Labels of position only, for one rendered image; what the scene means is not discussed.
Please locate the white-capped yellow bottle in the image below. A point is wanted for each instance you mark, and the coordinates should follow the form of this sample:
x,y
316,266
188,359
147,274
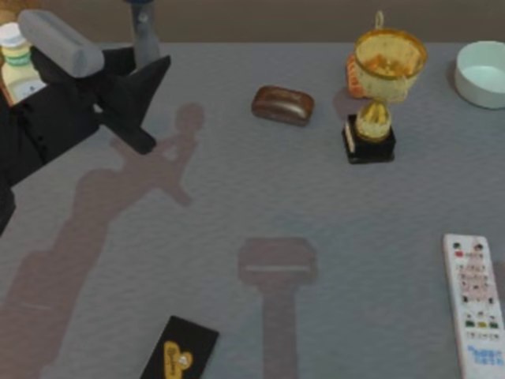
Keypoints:
x,y
17,63

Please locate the brown glossy case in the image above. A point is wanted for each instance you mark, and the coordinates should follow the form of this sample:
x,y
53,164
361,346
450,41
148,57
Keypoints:
x,y
283,105

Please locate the orange snack packet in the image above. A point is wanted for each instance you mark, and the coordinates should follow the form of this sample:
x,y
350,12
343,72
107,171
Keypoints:
x,y
354,79

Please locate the gold trophy on black base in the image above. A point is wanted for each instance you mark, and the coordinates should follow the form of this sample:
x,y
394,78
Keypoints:
x,y
378,83

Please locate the black card with yellow logo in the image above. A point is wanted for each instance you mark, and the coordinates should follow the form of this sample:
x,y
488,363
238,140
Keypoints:
x,y
179,351

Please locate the white bowl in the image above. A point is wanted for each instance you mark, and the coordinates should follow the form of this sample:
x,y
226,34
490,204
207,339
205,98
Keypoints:
x,y
481,75

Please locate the white remote control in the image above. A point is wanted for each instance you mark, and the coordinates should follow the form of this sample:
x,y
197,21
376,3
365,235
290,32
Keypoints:
x,y
473,300

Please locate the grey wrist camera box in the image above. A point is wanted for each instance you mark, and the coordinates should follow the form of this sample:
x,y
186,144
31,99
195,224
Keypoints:
x,y
59,41

